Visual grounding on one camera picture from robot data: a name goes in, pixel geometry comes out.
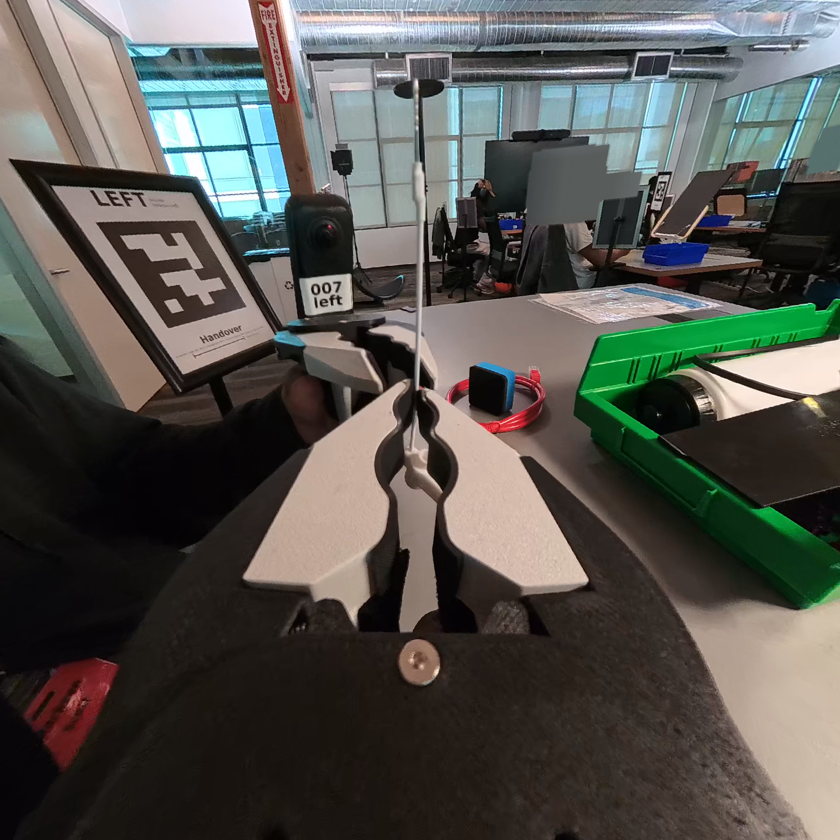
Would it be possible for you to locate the wooden desk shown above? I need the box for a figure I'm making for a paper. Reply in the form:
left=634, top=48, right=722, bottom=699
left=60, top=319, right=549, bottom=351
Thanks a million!
left=610, top=252, right=762, bottom=277

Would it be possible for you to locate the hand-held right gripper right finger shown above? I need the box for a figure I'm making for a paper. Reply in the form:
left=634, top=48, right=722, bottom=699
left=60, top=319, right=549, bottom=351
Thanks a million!
left=420, top=388, right=590, bottom=621

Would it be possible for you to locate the black curved floor stand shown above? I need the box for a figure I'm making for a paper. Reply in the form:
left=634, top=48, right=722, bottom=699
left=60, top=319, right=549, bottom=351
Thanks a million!
left=354, top=274, right=406, bottom=306

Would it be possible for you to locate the red ethernet cable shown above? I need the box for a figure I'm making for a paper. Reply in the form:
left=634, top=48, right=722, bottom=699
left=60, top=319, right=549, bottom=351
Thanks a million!
left=446, top=369, right=547, bottom=434

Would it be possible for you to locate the white plastic stick tool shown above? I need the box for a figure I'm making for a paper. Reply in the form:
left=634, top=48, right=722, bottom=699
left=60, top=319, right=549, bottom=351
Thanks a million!
left=402, top=77, right=445, bottom=505

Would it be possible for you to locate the green plastic bin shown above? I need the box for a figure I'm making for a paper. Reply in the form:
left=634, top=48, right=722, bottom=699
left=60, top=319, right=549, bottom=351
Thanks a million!
left=574, top=298, right=840, bottom=610

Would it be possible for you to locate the white bottle black cap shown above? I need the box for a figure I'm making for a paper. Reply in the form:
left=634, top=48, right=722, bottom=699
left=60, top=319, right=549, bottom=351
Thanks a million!
left=633, top=341, right=840, bottom=435

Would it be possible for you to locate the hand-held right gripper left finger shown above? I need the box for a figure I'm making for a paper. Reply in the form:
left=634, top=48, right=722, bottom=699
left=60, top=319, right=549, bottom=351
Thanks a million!
left=243, top=379, right=411, bottom=627

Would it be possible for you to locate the black sensor on tripod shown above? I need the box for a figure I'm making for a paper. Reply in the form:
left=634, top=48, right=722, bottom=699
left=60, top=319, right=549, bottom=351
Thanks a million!
left=329, top=143, right=368, bottom=283

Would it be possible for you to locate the black office chair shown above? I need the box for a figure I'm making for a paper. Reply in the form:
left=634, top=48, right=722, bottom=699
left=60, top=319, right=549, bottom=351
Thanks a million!
left=761, top=180, right=840, bottom=303
left=430, top=206, right=483, bottom=299

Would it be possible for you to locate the person's left hand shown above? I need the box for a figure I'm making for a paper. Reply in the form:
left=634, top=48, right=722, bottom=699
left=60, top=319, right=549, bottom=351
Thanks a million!
left=281, top=369, right=343, bottom=446

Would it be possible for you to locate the blue black whiteboard eraser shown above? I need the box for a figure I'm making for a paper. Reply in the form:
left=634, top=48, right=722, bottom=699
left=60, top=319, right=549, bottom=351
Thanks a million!
left=468, top=362, right=517, bottom=416

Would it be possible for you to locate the slim duct with grilles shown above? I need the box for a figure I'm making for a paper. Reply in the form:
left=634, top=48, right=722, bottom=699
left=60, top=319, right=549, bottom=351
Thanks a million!
left=374, top=52, right=744, bottom=89

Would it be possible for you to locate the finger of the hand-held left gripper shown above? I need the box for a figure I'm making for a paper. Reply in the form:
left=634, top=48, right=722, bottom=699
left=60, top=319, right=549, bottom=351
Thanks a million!
left=302, top=333, right=387, bottom=421
left=357, top=323, right=439, bottom=395

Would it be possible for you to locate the black framed marker sign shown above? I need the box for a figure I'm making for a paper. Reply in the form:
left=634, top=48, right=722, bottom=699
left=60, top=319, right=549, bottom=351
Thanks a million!
left=10, top=159, right=283, bottom=395

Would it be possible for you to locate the blue plastic bin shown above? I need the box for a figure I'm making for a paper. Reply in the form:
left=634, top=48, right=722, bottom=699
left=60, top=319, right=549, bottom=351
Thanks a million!
left=642, top=241, right=711, bottom=266

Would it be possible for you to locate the large black monitor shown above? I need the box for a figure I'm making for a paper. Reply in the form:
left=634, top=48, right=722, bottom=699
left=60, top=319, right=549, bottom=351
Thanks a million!
left=484, top=136, right=592, bottom=211

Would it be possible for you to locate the office chair with grey jacket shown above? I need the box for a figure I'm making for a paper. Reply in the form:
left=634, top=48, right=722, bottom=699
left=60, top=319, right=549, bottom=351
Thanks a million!
left=515, top=223, right=578, bottom=296

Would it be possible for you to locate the black flat sheet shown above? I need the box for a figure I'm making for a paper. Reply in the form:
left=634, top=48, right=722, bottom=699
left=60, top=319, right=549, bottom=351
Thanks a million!
left=658, top=394, right=840, bottom=508

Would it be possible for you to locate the wooden support post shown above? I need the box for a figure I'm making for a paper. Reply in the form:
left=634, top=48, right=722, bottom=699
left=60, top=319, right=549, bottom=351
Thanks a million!
left=248, top=0, right=317, bottom=198

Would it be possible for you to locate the black floor lamp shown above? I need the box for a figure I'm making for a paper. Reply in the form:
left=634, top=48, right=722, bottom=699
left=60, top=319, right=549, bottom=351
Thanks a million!
left=394, top=79, right=446, bottom=308

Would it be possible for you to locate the red white vertical sign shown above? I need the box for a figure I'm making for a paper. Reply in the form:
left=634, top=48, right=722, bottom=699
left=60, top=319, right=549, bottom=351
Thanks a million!
left=257, top=0, right=293, bottom=105

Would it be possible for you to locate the tilted black board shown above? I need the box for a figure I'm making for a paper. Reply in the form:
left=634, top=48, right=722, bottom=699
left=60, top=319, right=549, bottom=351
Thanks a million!
left=651, top=169, right=736, bottom=238

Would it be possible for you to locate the thin black cable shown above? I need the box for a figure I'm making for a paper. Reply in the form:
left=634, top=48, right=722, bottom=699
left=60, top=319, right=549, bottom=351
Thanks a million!
left=692, top=335, right=840, bottom=401

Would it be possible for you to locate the clear sleeve with papers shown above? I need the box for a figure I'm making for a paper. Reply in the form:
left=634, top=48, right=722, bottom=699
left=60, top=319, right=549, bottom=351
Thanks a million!
left=528, top=283, right=723, bottom=324

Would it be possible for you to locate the red plastic crate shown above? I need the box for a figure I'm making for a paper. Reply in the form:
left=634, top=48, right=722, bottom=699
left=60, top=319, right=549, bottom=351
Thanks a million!
left=25, top=658, right=120, bottom=772

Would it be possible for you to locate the small monitor on stand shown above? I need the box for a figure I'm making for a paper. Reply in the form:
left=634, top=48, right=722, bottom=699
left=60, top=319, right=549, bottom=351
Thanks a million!
left=592, top=190, right=649, bottom=249

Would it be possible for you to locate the large silver ventilation duct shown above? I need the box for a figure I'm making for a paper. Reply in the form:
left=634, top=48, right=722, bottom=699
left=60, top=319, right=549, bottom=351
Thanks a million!
left=292, top=0, right=840, bottom=53

